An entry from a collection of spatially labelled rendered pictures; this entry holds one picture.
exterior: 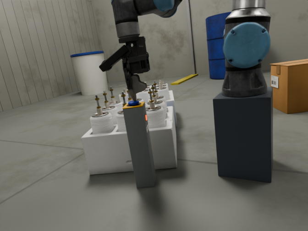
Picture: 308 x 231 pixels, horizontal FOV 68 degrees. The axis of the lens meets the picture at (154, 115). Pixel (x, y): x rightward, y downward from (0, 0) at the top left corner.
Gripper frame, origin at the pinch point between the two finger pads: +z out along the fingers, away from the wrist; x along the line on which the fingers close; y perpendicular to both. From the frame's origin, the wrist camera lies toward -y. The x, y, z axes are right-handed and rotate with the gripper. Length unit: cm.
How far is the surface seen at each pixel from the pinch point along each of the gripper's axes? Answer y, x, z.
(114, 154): -13.9, 9.5, 24.9
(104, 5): -113, 411, -119
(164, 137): 8.5, 9.5, 19.4
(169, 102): 10, 64, 17
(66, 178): -37, 9, 34
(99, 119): -18.5, 12.5, 9.8
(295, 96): 87, 67, 23
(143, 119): 3.3, -3.4, 7.2
